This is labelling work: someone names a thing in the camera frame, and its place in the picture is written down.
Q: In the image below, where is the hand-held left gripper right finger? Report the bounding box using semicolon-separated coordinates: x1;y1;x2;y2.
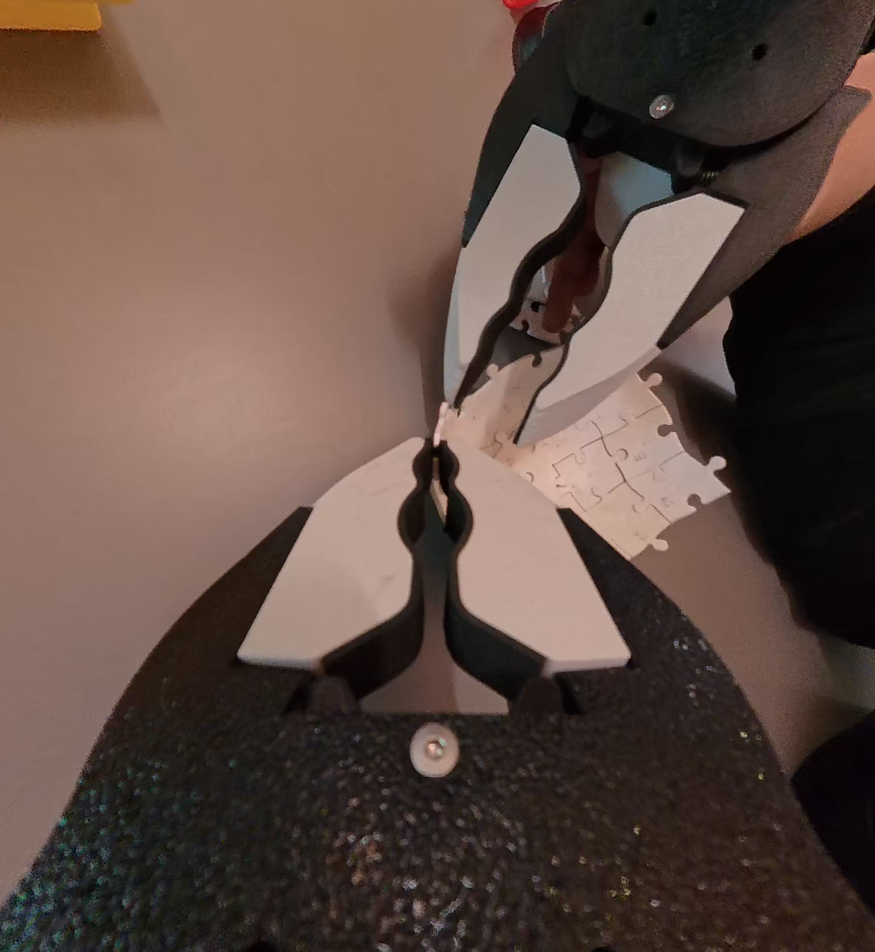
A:
437;439;633;699

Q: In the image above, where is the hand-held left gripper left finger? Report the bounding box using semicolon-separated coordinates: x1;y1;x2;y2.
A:
237;436;435;698

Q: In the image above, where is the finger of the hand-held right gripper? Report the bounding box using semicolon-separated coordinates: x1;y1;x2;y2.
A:
515;189;750;447
441;122;587;409

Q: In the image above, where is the partly built white puzzle ball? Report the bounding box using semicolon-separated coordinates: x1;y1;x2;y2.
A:
434;350;730;560

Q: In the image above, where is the person's right hand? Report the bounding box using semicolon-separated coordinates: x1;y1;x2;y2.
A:
540;156;604;333

